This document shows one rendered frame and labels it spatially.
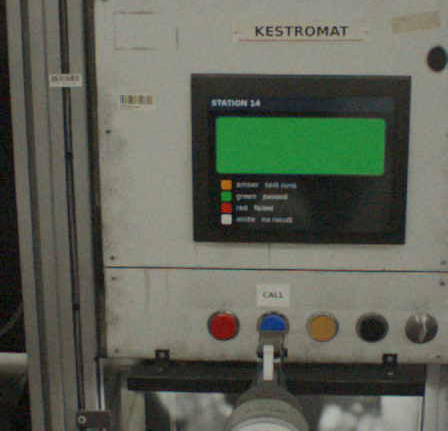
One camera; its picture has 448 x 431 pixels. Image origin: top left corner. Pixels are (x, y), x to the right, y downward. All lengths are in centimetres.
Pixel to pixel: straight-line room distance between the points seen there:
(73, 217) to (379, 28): 43
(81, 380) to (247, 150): 38
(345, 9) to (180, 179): 28
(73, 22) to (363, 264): 44
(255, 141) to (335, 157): 9
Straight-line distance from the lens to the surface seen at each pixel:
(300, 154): 143
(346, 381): 151
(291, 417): 123
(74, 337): 157
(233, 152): 143
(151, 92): 144
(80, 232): 151
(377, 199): 144
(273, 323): 151
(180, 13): 142
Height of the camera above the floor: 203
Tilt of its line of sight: 18 degrees down
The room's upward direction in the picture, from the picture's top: straight up
